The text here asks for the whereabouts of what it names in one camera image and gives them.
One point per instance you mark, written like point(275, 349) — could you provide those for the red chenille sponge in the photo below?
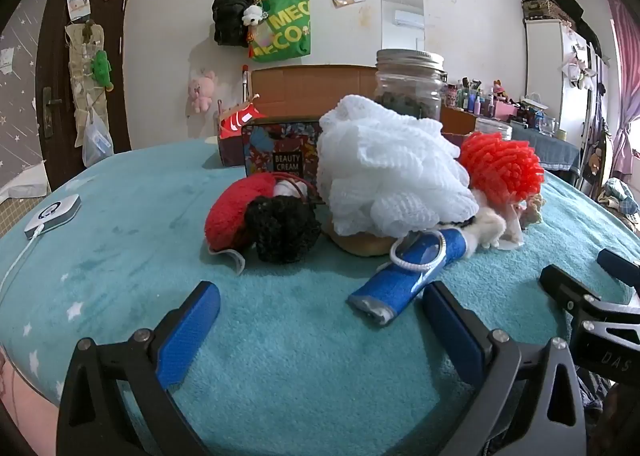
point(500, 166)

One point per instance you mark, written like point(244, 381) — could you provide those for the person's right forearm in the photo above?
point(622, 421)

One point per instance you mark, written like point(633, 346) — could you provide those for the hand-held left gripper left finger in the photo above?
point(190, 331)

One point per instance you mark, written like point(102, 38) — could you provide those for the green tote bag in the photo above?
point(280, 31)

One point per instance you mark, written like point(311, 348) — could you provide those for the white fluffy scrunchie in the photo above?
point(487, 231)

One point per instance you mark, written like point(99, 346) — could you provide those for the patterned tin box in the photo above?
point(280, 146)

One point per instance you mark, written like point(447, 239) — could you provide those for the white mesh bath pouf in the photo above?
point(390, 161)

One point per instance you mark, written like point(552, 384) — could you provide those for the grey cloth covered desk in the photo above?
point(550, 149)

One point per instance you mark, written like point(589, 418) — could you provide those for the green plush toy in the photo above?
point(101, 67)

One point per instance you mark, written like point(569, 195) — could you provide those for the pink curtain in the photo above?
point(625, 86)

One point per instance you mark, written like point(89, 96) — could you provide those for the white square device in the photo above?
point(52, 216)

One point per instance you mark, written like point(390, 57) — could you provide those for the dark wooden door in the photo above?
point(55, 61)

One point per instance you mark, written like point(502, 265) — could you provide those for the pink cloth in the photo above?
point(20, 396)

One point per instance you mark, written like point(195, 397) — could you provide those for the black backpack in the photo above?
point(230, 21)

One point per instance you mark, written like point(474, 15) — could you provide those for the dark suitcase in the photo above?
point(542, 6)

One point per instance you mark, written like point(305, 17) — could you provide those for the black mesh pouf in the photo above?
point(280, 231)

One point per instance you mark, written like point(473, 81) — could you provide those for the white wardrobe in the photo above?
point(550, 71)

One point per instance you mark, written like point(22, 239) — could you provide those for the tall glass jar metal lid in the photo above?
point(407, 86)

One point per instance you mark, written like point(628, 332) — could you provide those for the row of cosmetic bottles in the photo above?
point(480, 99)

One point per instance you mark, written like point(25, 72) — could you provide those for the hanging plastic bag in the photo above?
point(97, 141)

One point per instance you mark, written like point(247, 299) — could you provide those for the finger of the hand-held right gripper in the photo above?
point(617, 263)
point(565, 286)

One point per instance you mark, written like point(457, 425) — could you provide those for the thin dark hair elastic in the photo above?
point(303, 189)

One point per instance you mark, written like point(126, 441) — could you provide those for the red lined cardboard box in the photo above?
point(310, 91)

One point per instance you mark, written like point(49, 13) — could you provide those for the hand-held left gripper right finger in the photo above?
point(455, 336)

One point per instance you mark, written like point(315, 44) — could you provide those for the clear plastic packet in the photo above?
point(512, 231)

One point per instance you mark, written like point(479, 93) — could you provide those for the beige powder puff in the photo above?
point(360, 245)

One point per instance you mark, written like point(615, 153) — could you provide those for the red fluffy mitt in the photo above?
point(230, 221)

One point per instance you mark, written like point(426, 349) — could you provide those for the cream lace scrunchie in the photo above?
point(532, 208)

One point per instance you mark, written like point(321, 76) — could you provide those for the beige hanging fabric organizer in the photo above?
point(80, 81)

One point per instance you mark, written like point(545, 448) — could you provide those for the pale pink plush toy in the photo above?
point(201, 90)

